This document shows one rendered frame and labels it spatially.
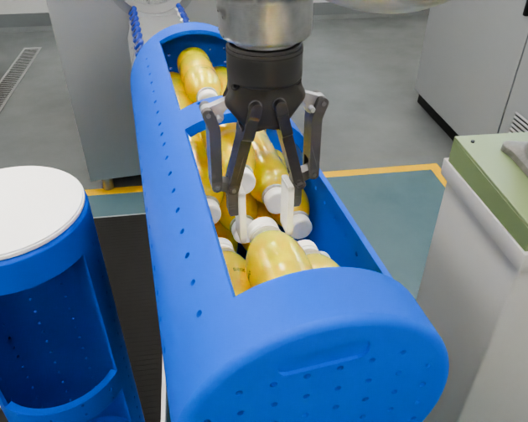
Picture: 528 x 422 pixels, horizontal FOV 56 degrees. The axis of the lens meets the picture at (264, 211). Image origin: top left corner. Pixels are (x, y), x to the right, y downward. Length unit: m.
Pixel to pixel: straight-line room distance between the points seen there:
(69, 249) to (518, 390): 0.98
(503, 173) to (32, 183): 0.88
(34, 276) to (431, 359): 0.63
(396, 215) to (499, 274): 1.66
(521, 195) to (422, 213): 1.74
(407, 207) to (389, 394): 2.23
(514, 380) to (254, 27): 0.99
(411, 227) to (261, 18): 2.21
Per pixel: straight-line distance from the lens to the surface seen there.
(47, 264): 0.90
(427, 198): 2.84
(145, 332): 1.87
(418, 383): 0.55
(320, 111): 0.54
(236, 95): 0.51
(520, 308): 1.06
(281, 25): 0.46
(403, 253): 2.43
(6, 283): 0.91
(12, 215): 0.95
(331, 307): 0.43
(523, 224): 0.94
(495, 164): 1.06
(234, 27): 0.47
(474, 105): 3.15
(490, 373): 1.20
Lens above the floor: 1.55
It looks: 37 degrees down
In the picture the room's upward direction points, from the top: straight up
